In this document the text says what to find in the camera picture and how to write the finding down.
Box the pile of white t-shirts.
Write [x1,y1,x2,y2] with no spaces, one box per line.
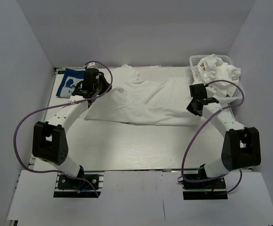
[190,54,242,98]

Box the white t-shirt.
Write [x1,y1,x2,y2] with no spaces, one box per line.
[84,65,200,126]

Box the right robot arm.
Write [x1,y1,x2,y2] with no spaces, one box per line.
[182,83,261,188]

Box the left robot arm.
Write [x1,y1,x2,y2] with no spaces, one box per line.
[32,68,112,188]

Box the folded blue printed t-shirt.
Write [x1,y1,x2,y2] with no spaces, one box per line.
[56,68,85,98]

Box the white plastic laundry basket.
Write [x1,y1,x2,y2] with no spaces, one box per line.
[189,54,246,105]

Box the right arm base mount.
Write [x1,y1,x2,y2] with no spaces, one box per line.
[177,176,228,201]

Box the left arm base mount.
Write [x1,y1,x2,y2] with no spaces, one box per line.
[53,172,104,198]

